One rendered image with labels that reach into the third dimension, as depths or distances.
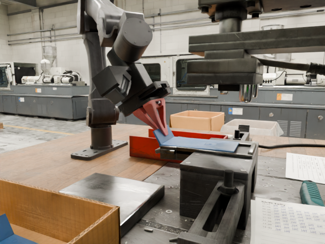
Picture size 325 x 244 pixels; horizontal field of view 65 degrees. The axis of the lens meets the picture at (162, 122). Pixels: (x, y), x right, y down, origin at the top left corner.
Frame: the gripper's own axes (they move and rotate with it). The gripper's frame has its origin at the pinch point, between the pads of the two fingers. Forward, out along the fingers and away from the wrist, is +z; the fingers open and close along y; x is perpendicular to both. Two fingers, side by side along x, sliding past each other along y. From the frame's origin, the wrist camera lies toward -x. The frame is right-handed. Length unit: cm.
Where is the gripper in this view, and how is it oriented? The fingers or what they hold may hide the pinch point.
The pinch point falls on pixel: (163, 132)
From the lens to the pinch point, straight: 52.1
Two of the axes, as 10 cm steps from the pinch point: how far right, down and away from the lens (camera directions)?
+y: 7.8, -4.5, -4.3
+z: 4.8, 8.8, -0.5
